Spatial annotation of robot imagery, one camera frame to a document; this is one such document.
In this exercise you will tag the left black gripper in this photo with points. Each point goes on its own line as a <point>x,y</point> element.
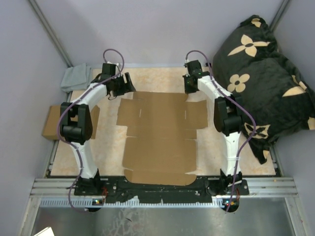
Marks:
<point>126,87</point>

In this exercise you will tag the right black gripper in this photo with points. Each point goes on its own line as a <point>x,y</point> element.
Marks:
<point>186,77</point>

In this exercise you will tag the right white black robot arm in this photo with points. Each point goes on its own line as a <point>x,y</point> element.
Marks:
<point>228,118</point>

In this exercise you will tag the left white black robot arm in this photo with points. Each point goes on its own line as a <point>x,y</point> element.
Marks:
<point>75,126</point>

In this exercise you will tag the small closed cardboard box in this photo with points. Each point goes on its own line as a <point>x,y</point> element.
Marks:
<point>50,127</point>

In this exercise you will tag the grey folded cloth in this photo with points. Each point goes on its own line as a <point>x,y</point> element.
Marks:
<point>76,78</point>

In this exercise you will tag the black floral pillow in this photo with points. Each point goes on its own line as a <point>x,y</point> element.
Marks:
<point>278,100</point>

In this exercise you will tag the white paper corner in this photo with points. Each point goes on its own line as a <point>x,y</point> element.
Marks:
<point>45,232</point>

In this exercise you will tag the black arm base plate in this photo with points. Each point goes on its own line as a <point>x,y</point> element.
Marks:
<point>119,189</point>

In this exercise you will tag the aluminium frame rail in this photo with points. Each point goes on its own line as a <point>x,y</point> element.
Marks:
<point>56,192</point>

